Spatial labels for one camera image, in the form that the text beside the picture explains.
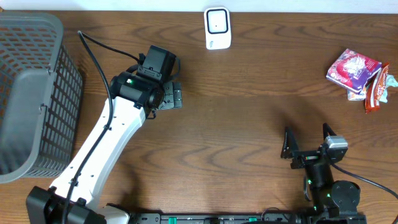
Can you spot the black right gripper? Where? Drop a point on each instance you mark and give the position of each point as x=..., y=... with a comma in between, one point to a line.
x=305, y=157

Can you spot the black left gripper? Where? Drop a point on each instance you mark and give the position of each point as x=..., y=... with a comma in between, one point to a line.
x=173, y=94

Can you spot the small orange box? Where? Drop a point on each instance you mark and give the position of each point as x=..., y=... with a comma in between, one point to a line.
x=352, y=96

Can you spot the red purple snack bag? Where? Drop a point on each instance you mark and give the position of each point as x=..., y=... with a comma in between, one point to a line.
x=352, y=70

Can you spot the orange red chocolate bar wrapper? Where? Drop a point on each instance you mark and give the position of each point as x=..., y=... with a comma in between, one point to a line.
x=376, y=89

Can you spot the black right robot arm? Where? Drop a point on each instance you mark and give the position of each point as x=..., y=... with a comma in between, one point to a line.
x=334, y=201

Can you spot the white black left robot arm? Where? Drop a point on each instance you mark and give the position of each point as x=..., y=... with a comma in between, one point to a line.
x=136, y=94

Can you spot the white barcode scanner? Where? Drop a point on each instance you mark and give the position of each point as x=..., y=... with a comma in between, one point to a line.
x=217, y=28

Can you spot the dark grey plastic basket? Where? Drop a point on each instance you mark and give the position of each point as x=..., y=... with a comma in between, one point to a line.
x=41, y=92

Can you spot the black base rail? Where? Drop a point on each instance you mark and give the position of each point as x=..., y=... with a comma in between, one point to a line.
x=268, y=217

